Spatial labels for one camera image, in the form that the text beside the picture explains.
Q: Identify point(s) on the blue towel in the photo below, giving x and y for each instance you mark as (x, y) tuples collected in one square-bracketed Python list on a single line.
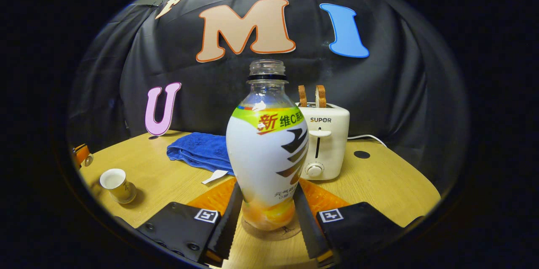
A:
[(198, 151)]

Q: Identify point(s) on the black backdrop cloth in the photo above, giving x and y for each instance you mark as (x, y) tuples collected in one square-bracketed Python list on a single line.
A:
[(189, 92)]

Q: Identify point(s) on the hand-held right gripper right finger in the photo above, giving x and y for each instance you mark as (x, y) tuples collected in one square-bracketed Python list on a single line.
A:
[(307, 227)]

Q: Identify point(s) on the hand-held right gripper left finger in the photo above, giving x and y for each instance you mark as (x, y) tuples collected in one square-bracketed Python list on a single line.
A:
[(227, 227)]

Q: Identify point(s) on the pale yellow teacup lid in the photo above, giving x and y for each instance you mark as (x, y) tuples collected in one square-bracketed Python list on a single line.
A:
[(88, 160)]

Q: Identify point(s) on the white toaster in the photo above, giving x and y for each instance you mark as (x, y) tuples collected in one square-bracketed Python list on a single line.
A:
[(332, 142)]

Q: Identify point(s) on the round cork coaster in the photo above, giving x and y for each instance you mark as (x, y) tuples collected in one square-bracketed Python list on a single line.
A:
[(291, 232)]

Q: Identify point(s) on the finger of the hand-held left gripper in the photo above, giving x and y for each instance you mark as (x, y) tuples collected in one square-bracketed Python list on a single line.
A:
[(81, 154)]

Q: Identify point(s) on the pale yellow teacup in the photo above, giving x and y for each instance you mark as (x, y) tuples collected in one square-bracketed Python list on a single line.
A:
[(114, 182)]

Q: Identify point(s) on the white label water bottle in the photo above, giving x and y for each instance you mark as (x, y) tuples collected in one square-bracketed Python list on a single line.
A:
[(261, 155)]

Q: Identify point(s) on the toast slice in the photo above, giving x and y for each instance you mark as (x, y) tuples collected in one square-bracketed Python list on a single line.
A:
[(321, 96), (302, 96)]

